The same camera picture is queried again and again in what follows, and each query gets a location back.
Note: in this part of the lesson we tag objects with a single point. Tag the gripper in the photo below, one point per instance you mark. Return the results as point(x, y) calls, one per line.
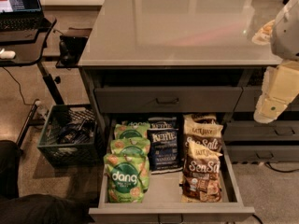
point(287, 34)

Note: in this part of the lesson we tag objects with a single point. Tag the blue kettle chip bag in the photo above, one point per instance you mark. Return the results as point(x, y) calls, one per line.
point(162, 122)
point(163, 155)

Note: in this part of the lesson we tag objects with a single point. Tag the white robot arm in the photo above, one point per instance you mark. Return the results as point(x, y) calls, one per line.
point(282, 33)

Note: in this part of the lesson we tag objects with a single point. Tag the right grey drawer stack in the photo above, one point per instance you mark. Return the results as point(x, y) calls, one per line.
point(249, 141)

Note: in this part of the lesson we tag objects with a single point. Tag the middle brown sea salt bag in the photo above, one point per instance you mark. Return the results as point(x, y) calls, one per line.
point(205, 134)

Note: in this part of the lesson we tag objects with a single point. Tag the grey cabinet with glass counter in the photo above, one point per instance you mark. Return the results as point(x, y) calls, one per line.
point(184, 43)

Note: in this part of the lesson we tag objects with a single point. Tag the front brown sea salt bag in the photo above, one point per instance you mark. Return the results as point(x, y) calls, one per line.
point(201, 175)

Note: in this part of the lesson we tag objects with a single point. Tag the green dang bag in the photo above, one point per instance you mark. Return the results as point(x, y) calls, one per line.
point(128, 178)
point(129, 131)
point(135, 123)
point(130, 146)

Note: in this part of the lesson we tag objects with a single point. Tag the middle green Dang bag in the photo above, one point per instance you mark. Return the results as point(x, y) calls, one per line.
point(130, 146)

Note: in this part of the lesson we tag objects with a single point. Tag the rear green Dang bag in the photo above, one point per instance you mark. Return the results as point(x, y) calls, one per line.
point(129, 131)

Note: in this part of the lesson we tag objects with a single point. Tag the open grey middle drawer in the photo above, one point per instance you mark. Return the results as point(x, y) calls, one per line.
point(162, 202)

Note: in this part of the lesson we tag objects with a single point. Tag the closed grey top drawer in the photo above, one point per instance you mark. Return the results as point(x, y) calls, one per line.
point(166, 99)

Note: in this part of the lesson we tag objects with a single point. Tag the front green Dang bag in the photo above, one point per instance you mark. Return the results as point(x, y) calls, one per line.
point(128, 178)

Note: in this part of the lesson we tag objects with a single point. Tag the black stool with device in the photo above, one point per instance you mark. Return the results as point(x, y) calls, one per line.
point(72, 43)

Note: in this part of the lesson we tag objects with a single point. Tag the dark green plastic crate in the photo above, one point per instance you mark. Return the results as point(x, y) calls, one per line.
point(68, 136)

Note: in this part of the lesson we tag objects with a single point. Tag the black laptop stand table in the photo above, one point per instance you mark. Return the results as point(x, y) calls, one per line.
point(32, 53)

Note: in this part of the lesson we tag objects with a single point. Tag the person's dark clothed legs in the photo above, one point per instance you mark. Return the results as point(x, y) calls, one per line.
point(34, 208)

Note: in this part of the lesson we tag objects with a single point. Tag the open laptop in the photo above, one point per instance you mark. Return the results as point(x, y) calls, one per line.
point(20, 15)

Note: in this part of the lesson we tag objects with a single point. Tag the white computer mouse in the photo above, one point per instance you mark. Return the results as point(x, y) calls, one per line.
point(7, 54)

